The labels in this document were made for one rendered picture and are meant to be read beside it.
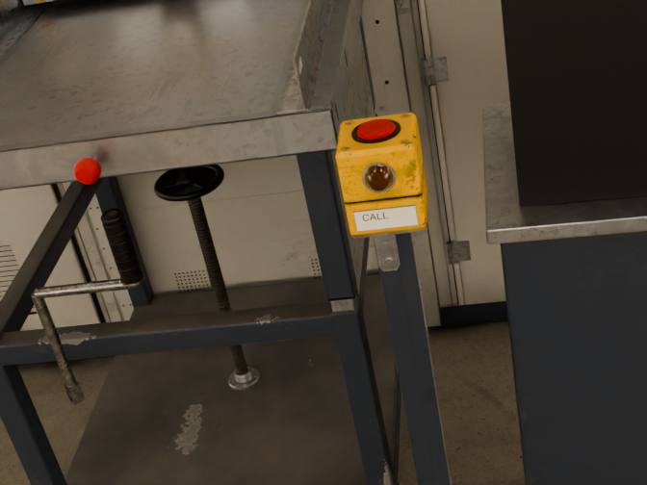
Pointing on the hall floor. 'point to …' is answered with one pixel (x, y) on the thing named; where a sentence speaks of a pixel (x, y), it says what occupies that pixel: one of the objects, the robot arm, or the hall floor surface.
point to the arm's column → (580, 357)
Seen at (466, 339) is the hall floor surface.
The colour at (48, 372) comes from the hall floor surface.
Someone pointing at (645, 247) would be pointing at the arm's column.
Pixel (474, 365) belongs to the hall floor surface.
